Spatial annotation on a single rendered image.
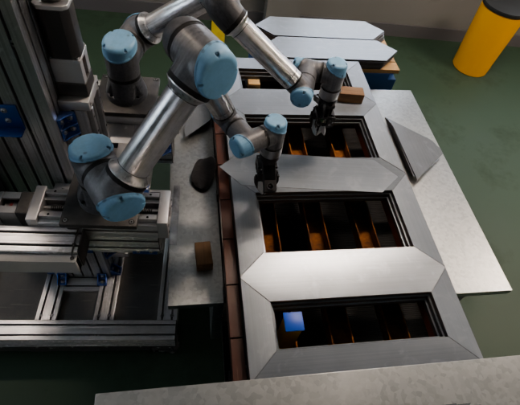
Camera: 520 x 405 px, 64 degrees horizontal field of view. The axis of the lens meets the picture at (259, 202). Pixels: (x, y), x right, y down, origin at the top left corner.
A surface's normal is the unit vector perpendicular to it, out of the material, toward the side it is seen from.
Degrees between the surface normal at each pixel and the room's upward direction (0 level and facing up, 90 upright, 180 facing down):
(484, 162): 0
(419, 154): 0
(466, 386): 0
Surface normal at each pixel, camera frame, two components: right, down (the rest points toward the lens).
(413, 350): 0.11, -0.60
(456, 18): 0.04, 0.80
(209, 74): 0.65, 0.59
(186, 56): -0.54, -0.08
